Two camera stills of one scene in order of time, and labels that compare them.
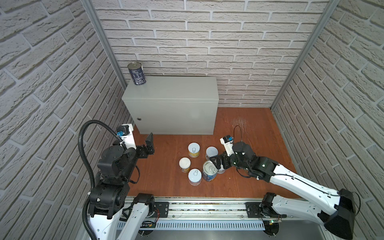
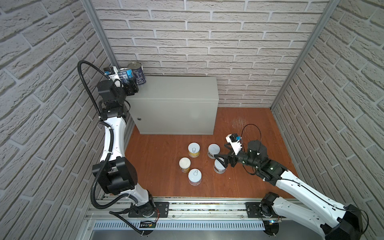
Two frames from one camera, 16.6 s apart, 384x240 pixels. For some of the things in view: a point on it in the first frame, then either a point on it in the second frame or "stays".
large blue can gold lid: (209, 171) -> (123, 75)
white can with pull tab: (194, 176) stays
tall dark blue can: (136, 70) stays
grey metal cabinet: (179, 105) stays
